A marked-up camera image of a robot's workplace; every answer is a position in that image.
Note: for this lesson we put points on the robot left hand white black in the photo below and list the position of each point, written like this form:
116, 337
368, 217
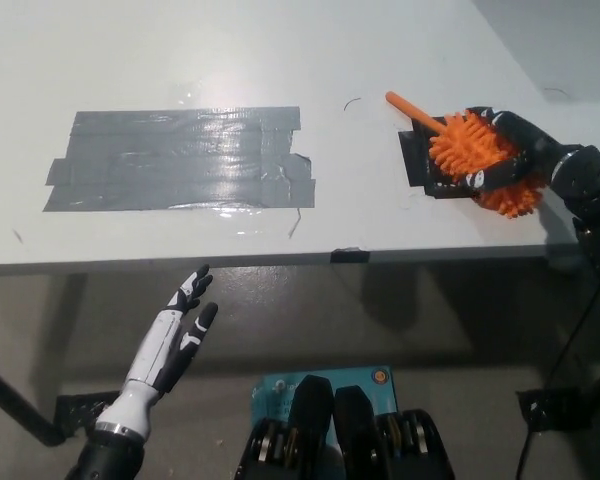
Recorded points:
155, 355

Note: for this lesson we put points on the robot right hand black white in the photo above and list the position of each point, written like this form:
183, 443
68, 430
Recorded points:
537, 145

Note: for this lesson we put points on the orange microfiber duster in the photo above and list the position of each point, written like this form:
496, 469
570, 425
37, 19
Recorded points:
472, 147

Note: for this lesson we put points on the black robot body blocks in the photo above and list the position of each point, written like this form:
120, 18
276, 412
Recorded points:
347, 430

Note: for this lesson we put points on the black tape square mark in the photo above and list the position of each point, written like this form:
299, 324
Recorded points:
417, 160

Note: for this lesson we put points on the black table leg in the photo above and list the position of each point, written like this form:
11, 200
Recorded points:
15, 400

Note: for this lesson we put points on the teal router box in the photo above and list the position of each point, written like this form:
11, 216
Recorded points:
370, 380

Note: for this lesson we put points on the small black tape strip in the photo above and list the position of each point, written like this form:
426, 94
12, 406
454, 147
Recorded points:
350, 256

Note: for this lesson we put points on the grey duct tape patch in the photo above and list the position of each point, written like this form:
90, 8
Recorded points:
180, 160

